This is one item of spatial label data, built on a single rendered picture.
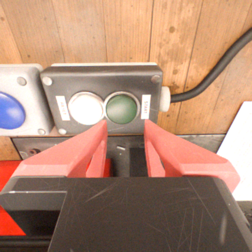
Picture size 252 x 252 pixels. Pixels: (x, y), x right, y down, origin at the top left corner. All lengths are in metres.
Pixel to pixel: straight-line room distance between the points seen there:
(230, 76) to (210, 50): 0.04
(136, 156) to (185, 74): 0.11
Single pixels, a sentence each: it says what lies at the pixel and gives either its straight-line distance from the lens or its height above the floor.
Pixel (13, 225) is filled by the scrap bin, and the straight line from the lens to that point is 0.37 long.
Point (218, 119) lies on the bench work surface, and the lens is 0.23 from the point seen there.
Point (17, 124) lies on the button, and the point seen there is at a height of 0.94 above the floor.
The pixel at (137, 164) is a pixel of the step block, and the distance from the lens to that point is 0.21.
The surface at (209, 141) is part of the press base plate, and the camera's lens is 0.25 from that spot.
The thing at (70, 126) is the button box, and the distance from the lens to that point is 0.18.
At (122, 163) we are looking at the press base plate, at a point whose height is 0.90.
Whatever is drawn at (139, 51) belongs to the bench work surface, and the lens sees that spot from 0.17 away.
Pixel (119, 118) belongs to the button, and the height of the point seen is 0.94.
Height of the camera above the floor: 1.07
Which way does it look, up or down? 54 degrees down
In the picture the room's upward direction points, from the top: 178 degrees clockwise
